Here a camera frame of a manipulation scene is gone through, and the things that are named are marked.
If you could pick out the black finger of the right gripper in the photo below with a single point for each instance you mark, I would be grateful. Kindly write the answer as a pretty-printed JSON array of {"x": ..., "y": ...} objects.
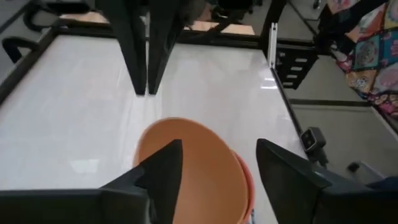
[
  {"x": 130, "y": 31},
  {"x": 164, "y": 31}
]

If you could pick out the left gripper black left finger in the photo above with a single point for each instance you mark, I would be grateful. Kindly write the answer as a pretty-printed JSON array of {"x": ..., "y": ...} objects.
[{"x": 93, "y": 207}]

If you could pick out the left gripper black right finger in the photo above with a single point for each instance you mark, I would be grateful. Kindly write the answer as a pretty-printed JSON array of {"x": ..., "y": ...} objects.
[{"x": 311, "y": 202}]

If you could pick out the blue patterned paper plate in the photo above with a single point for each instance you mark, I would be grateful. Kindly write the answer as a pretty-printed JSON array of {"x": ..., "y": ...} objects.
[{"x": 252, "y": 217}]

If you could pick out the red bowl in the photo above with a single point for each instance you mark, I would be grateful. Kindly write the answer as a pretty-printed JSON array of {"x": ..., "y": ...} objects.
[{"x": 248, "y": 183}]

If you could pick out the orange bowl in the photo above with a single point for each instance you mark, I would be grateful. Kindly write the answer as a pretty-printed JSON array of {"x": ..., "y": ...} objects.
[{"x": 205, "y": 174}]

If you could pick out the black table edge clamp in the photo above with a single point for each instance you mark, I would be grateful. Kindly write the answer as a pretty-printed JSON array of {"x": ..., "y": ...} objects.
[{"x": 12, "y": 42}]

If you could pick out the colourful patchwork quilt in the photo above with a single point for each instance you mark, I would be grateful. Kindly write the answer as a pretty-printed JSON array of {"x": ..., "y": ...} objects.
[{"x": 370, "y": 53}]

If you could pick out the black metal table frame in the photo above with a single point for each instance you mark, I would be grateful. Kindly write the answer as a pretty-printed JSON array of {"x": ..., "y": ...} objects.
[{"x": 217, "y": 39}]

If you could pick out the silver aluminium post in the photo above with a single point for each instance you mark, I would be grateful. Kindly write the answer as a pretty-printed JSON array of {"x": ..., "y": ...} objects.
[{"x": 273, "y": 43}]

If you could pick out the black slotted metal bracket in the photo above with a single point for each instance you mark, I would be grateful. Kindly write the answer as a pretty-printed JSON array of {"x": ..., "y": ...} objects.
[{"x": 295, "y": 62}]

